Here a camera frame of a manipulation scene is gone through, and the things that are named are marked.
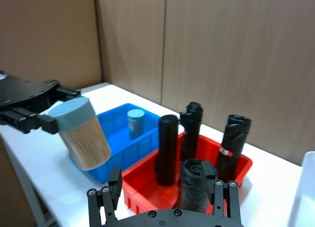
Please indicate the red plastic bin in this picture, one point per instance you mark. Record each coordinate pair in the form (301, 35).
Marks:
(145, 182)

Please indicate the smooth black bag roll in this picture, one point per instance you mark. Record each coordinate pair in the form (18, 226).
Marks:
(167, 150)

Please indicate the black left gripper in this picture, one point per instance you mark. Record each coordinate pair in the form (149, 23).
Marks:
(22, 91)

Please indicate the white plastic container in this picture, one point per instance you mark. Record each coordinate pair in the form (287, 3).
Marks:
(304, 192)

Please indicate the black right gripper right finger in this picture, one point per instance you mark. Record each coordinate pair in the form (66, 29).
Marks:
(222, 197)

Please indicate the wrinkled black bag roll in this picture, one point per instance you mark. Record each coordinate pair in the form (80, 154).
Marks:
(192, 187)

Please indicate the black bag roll red label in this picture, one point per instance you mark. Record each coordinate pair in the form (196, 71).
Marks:
(232, 148)

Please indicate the small jar blue lid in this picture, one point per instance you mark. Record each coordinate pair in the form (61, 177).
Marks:
(135, 124)

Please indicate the large toothpick jar blue lid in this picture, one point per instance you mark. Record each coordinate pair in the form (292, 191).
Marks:
(83, 136)

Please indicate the blue plastic bin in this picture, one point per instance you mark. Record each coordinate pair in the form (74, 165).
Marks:
(128, 150)

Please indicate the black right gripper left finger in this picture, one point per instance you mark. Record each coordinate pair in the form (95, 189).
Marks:
(115, 185)

